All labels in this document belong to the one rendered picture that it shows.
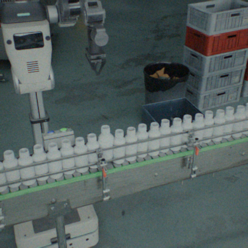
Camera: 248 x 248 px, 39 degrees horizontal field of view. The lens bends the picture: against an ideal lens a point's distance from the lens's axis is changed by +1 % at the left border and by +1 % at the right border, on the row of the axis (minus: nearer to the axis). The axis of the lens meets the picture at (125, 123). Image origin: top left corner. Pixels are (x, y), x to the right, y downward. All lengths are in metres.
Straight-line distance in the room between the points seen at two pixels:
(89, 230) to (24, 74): 1.09
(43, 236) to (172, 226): 0.94
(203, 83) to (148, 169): 2.37
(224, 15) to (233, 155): 2.13
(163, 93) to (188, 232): 1.33
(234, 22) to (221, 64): 0.45
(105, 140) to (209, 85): 2.62
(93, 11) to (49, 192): 0.78
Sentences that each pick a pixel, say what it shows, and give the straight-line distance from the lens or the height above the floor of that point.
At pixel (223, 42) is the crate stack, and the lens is 3.92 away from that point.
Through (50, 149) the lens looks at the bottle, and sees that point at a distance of 1.51.
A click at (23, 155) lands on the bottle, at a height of 1.15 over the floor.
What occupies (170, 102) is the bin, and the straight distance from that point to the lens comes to 2.29.
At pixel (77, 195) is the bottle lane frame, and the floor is 0.90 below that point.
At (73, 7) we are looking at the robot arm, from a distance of 1.82.
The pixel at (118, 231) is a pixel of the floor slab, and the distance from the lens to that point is 2.68.
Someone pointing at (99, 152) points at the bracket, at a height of 1.12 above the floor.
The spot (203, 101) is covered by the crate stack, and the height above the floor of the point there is 0.12.
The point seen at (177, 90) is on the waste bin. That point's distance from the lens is 3.40.
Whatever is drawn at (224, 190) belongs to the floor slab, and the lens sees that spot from 3.09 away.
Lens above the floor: 2.03
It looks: 32 degrees down
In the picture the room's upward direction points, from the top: straight up
